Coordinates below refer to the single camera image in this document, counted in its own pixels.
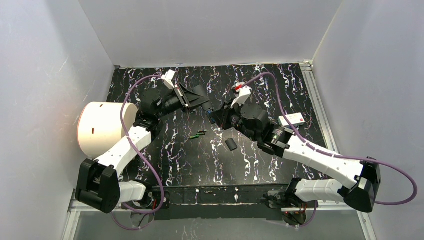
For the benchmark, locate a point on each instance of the white cylindrical bin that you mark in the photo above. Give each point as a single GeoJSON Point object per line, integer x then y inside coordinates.
{"type": "Point", "coordinates": [99, 128]}

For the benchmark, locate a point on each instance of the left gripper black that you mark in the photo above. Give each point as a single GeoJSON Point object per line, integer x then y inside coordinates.
{"type": "Point", "coordinates": [182, 97]}

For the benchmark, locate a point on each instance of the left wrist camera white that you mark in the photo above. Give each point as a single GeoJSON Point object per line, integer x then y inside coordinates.
{"type": "Point", "coordinates": [168, 79]}

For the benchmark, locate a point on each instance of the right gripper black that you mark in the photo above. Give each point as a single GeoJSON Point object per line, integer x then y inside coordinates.
{"type": "Point", "coordinates": [224, 114]}

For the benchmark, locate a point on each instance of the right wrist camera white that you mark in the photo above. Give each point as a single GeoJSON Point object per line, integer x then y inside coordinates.
{"type": "Point", "coordinates": [242, 92]}

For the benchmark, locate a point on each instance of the white battery box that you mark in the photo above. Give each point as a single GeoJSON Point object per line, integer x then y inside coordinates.
{"type": "Point", "coordinates": [296, 119]}

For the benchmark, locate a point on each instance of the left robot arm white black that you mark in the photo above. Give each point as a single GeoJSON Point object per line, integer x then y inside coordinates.
{"type": "Point", "coordinates": [98, 184]}

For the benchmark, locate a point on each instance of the black remote battery cover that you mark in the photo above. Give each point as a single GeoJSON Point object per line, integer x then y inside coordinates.
{"type": "Point", "coordinates": [231, 144]}

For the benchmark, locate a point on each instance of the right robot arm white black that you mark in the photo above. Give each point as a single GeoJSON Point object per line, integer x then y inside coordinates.
{"type": "Point", "coordinates": [353, 182]}

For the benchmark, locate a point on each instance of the aluminium frame rail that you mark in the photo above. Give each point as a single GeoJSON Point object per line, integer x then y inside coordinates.
{"type": "Point", "coordinates": [213, 202]}

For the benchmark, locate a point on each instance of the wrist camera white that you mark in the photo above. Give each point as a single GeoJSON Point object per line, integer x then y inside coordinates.
{"type": "Point", "coordinates": [168, 79]}
{"type": "Point", "coordinates": [242, 92]}

